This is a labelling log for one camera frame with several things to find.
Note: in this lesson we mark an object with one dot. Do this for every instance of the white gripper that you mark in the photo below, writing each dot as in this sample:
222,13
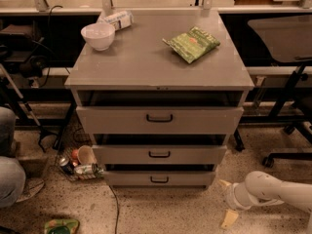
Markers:
231,197

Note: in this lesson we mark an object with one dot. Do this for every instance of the grey bottom drawer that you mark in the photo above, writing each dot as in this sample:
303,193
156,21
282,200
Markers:
126,178

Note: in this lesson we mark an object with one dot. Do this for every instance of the grey drawer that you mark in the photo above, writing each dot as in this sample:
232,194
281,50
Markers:
159,154
159,120
126,178

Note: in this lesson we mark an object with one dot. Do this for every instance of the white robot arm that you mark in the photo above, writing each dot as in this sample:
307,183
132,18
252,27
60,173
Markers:
261,189

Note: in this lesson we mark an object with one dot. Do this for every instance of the grey middle drawer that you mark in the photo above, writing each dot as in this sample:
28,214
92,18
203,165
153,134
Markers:
159,154

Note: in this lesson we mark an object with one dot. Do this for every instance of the grey drawer cabinet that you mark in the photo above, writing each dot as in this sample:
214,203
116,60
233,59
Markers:
139,69

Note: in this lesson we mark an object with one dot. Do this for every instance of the grey top drawer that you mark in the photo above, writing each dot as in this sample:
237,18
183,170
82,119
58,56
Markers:
159,120

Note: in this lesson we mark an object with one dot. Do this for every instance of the green white can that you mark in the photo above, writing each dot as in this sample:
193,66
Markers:
87,170

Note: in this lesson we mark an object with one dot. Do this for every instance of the paper cup in basket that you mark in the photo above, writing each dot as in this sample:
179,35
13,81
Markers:
86,155

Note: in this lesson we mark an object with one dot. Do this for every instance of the green chip bag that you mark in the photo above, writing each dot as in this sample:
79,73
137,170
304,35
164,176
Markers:
193,44

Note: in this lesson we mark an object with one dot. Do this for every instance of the orange round fruit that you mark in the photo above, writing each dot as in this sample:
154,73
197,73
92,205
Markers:
74,154

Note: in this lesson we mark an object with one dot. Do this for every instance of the blue soda can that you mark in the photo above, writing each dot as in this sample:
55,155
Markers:
66,166

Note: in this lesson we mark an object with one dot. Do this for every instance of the green bag on floor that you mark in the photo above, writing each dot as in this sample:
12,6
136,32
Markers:
61,226

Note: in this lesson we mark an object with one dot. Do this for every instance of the black office chair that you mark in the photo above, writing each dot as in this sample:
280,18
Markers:
288,40

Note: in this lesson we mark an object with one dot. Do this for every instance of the person grey shoe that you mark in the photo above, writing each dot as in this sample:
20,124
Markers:
32,187

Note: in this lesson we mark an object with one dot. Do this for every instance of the white bowl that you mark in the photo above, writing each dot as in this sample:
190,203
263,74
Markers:
99,35

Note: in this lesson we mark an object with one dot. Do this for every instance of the white blue snack package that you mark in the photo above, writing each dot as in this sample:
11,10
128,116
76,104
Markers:
119,20

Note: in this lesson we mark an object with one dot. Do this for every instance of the person leg in jeans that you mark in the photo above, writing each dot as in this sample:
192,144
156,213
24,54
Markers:
12,174

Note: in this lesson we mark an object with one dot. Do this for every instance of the wire basket on floor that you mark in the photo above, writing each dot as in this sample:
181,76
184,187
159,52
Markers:
73,138

